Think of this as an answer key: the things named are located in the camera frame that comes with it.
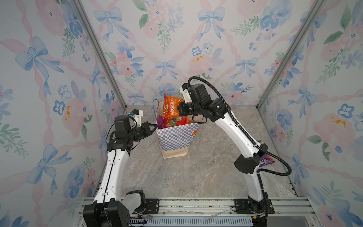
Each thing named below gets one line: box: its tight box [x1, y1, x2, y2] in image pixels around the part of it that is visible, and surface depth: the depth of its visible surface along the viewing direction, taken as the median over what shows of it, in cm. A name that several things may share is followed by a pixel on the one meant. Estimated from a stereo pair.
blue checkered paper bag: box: [155, 101, 201, 159], surface depth 82 cm
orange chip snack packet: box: [162, 94, 185, 120], surface depth 74 cm
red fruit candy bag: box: [164, 115, 189, 129], surface depth 82 cm
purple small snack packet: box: [259, 153, 276, 167], surface depth 90 cm
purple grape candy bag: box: [157, 114, 165, 130], surface depth 91 cm
